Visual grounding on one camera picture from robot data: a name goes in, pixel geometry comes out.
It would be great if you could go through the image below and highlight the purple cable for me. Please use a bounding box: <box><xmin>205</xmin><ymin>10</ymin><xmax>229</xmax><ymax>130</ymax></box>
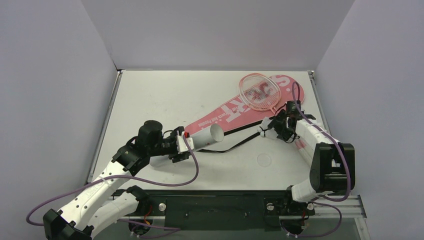
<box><xmin>291</xmin><ymin>81</ymin><xmax>352</xmax><ymax>239</ymax></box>
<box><xmin>25</xmin><ymin>135</ymin><xmax>200</xmax><ymax>239</ymax></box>

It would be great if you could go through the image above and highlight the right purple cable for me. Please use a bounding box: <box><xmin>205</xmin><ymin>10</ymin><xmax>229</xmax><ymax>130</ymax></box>
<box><xmin>291</xmin><ymin>81</ymin><xmax>352</xmax><ymax>239</ymax></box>

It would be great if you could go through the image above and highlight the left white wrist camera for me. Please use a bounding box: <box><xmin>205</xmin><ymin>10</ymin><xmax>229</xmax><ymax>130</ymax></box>
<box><xmin>176</xmin><ymin>131</ymin><xmax>195</xmax><ymax>154</ymax></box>

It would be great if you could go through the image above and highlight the aluminium frame rail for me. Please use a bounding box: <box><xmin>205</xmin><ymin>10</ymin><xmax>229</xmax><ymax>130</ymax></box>
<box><xmin>130</xmin><ymin>191</ymin><xmax>366</xmax><ymax>220</ymax></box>

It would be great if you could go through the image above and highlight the clear tube lid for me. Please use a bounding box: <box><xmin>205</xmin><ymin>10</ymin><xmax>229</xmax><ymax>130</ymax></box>
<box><xmin>256</xmin><ymin>153</ymin><xmax>272</xmax><ymax>168</ymax></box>

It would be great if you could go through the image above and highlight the white plastic shuttlecock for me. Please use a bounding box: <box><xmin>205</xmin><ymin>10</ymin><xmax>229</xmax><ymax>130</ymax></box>
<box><xmin>257</xmin><ymin>117</ymin><xmax>278</xmax><ymax>140</ymax></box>

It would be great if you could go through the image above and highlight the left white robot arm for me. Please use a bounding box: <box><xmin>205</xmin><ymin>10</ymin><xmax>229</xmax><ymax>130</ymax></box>
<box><xmin>43</xmin><ymin>120</ymin><xmax>195</xmax><ymax>240</ymax></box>

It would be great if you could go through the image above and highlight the white shuttlecock tube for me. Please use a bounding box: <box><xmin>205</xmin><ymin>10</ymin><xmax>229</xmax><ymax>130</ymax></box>
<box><xmin>149</xmin><ymin>123</ymin><xmax>224</xmax><ymax>168</ymax></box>

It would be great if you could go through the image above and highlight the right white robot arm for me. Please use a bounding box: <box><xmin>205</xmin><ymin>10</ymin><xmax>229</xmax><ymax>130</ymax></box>
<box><xmin>266</xmin><ymin>100</ymin><xmax>355</xmax><ymax>215</ymax></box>

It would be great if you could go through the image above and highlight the pink racket cover bag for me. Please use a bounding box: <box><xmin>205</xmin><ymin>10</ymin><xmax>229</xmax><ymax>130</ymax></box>
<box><xmin>184</xmin><ymin>74</ymin><xmax>296</xmax><ymax>134</ymax></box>

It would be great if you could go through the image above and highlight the pink badminton racket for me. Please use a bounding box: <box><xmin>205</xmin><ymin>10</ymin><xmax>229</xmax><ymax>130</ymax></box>
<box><xmin>238</xmin><ymin>72</ymin><xmax>319</xmax><ymax>160</ymax></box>

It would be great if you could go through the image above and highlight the black bag shoulder strap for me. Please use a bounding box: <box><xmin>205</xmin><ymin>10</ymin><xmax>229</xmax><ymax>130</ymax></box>
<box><xmin>198</xmin><ymin>106</ymin><xmax>292</xmax><ymax>154</ymax></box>

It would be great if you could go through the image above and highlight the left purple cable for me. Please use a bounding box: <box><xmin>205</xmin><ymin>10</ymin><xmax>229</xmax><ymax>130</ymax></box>
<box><xmin>25</xmin><ymin>135</ymin><xmax>200</xmax><ymax>239</ymax></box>

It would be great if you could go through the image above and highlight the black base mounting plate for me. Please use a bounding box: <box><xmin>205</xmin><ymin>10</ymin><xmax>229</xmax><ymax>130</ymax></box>
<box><xmin>128</xmin><ymin>190</ymin><xmax>335</xmax><ymax>234</ymax></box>

